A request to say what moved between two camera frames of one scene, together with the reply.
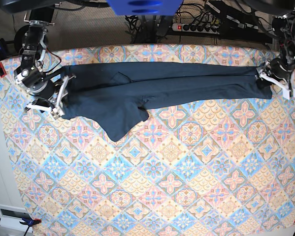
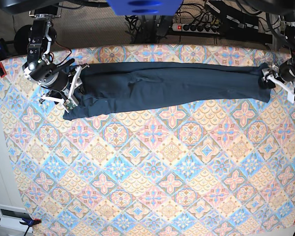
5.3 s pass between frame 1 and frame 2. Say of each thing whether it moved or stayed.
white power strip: stayed
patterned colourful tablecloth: stayed
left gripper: moved
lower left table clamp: stayed
